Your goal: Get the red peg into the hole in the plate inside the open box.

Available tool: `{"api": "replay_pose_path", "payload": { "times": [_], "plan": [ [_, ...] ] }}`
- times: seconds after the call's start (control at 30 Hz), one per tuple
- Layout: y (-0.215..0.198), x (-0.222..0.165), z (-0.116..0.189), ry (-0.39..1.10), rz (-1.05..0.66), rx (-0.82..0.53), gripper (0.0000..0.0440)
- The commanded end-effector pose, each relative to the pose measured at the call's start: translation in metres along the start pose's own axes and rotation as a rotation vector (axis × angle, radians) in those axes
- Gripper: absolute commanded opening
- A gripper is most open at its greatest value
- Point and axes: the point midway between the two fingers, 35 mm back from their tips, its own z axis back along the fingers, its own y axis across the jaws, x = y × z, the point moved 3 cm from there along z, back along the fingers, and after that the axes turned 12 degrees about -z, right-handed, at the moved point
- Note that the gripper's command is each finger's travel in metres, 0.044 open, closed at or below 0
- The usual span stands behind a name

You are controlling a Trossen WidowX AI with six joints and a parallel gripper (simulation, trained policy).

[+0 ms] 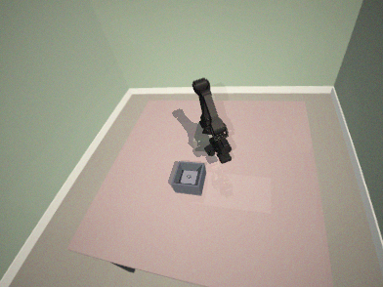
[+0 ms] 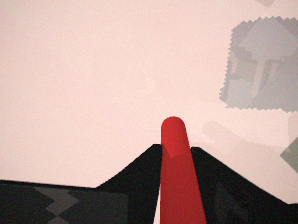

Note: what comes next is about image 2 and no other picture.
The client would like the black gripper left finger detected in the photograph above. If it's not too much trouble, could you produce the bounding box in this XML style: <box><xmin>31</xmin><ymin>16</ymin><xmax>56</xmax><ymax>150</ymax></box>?
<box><xmin>0</xmin><ymin>144</ymin><xmax>163</xmax><ymax>224</ymax></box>

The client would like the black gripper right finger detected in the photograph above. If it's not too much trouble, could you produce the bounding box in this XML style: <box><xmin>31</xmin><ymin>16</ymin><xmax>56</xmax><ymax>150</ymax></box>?
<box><xmin>190</xmin><ymin>147</ymin><xmax>298</xmax><ymax>224</ymax></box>

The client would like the red peg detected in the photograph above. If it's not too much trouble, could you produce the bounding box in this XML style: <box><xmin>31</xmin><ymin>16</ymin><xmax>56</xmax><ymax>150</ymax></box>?
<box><xmin>160</xmin><ymin>116</ymin><xmax>207</xmax><ymax>224</ymax></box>

